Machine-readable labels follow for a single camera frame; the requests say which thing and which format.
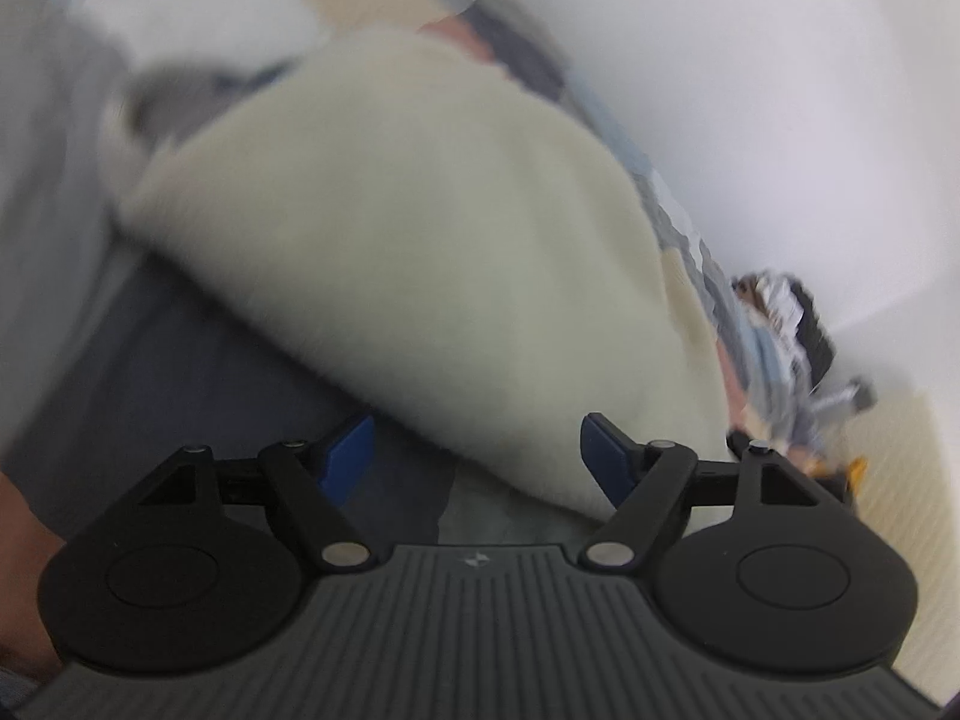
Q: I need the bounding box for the cream sweater with blue stripes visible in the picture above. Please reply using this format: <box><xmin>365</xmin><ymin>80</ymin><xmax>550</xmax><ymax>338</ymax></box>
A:
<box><xmin>71</xmin><ymin>0</ymin><xmax>729</xmax><ymax>517</ymax></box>

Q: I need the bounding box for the pile of clothes on nightstand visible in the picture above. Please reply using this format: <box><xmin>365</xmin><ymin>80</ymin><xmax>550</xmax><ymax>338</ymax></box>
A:
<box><xmin>732</xmin><ymin>270</ymin><xmax>836</xmax><ymax>392</ymax></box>

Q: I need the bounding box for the person's left hand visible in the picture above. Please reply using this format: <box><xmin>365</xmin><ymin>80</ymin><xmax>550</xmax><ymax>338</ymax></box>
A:
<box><xmin>0</xmin><ymin>476</ymin><xmax>64</xmax><ymax>681</ymax></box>

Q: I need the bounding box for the cream quilted headboard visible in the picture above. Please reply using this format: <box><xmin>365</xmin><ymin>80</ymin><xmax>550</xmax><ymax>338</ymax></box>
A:
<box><xmin>823</xmin><ymin>394</ymin><xmax>958</xmax><ymax>704</ymax></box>

